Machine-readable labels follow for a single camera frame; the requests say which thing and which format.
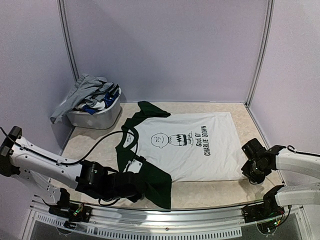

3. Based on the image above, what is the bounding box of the right aluminium corner post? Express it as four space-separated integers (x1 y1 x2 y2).
244 0 275 108

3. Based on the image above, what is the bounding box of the white and green raglan shirt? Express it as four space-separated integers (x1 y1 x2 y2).
115 101 246 209

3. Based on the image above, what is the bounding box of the white plastic laundry basket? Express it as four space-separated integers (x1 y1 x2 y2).
66 88 122 130

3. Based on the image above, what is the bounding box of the blue plaid garment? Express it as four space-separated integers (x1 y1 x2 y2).
79 90 120 115

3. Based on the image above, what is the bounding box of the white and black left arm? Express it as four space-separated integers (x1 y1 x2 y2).
0 126 147 217

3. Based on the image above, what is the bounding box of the left aluminium corner post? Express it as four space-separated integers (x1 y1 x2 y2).
57 0 80 82

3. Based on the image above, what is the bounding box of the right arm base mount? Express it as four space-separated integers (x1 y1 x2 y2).
241 200 291 235

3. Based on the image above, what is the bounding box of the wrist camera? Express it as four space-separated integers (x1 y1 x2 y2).
123 156 146 174
241 138 266 160

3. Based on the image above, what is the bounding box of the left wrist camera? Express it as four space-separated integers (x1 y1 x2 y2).
123 156 146 174

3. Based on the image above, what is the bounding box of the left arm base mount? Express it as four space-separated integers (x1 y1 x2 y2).
48 202 93 230

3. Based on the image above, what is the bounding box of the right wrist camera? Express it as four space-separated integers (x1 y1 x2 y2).
241 138 266 160

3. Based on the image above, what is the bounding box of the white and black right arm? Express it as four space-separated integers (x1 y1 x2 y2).
241 139 320 218

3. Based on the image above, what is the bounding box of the aluminium corner post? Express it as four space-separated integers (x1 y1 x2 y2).
57 0 80 82
244 0 275 108

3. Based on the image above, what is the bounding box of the grey garment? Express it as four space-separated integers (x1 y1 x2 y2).
49 73 120 124

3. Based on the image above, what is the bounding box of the aluminium front rail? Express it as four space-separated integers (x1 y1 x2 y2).
22 196 312 240

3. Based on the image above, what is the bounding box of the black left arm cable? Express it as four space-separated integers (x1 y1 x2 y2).
0 126 140 206

